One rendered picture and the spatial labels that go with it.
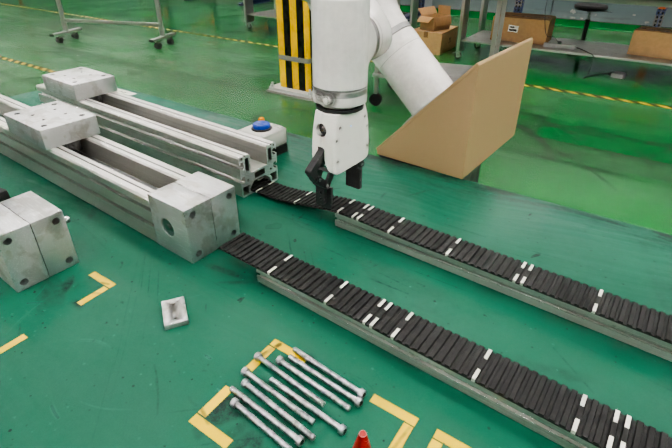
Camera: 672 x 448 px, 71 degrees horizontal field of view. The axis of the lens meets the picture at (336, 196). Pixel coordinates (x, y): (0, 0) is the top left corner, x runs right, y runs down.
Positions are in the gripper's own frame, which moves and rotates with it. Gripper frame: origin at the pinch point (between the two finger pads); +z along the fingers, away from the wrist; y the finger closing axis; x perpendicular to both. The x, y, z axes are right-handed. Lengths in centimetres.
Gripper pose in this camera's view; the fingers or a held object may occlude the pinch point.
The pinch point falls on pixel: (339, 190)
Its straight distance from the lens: 81.0
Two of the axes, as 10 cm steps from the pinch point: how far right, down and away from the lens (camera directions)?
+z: 0.0, 8.7, 4.9
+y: 6.0, -3.9, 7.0
